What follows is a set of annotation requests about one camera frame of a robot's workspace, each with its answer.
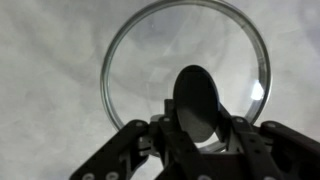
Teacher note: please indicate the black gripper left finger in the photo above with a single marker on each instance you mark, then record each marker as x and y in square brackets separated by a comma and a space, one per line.
[131, 147]

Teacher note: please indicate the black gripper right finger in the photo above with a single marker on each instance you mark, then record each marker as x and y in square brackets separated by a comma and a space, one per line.
[271, 151]

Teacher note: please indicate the glass lid with black knob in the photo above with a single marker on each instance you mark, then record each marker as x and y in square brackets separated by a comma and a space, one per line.
[195, 93]

